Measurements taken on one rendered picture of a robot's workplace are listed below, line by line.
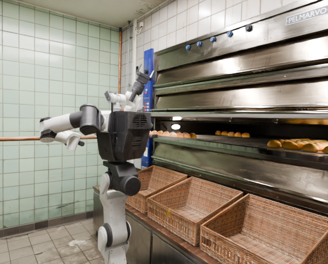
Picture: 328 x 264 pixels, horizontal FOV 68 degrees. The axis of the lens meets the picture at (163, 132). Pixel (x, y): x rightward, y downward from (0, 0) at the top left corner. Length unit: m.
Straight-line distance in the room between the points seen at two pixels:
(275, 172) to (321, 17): 0.96
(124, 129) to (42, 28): 2.20
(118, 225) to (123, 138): 0.58
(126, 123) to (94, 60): 2.15
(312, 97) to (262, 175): 0.59
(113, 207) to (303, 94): 1.35
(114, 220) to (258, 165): 1.04
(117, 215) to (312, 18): 1.67
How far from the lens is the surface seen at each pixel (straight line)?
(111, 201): 1.61
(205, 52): 2.25
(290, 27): 1.84
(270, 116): 1.60
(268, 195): 1.84
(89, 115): 1.37
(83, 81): 3.34
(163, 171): 2.55
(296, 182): 1.72
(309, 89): 1.69
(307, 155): 1.67
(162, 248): 1.88
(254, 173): 1.85
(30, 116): 3.17
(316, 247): 1.46
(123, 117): 1.38
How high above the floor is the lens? 1.36
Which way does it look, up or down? 3 degrees down
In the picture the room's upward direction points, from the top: 2 degrees clockwise
